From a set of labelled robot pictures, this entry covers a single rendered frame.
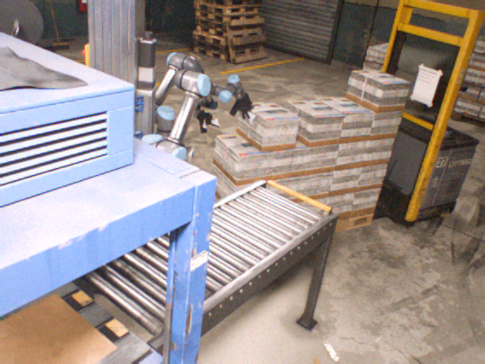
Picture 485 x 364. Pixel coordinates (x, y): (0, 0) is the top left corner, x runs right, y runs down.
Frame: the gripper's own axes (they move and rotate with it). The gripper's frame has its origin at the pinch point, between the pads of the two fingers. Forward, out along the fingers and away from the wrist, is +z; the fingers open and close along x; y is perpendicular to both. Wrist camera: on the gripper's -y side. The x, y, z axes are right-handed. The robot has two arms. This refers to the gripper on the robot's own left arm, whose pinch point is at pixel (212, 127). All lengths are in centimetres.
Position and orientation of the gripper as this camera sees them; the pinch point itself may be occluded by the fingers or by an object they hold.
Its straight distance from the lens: 339.1
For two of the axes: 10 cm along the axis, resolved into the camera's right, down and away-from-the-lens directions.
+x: 8.5, -1.4, 5.1
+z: 5.1, 4.4, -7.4
